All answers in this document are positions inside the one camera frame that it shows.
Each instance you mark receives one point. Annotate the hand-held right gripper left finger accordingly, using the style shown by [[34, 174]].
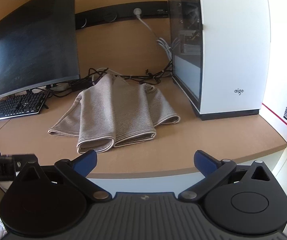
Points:
[[87, 162]]

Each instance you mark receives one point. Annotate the beige striped knit garment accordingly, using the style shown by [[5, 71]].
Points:
[[113, 110]]

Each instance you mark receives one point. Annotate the white computer tower case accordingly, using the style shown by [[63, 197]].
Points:
[[228, 55]]

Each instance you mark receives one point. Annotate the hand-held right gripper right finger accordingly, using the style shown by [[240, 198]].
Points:
[[206, 163]]

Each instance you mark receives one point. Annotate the white box with red print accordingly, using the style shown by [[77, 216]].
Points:
[[278, 120]]

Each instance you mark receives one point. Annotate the black wall socket strip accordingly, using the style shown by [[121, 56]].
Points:
[[96, 17]]

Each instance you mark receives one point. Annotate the black power adapter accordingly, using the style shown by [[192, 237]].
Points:
[[81, 85]]

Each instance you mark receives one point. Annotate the black curved computer monitor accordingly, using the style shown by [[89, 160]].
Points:
[[28, 42]]

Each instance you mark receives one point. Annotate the black computer keyboard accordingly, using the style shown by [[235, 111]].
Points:
[[16, 107]]

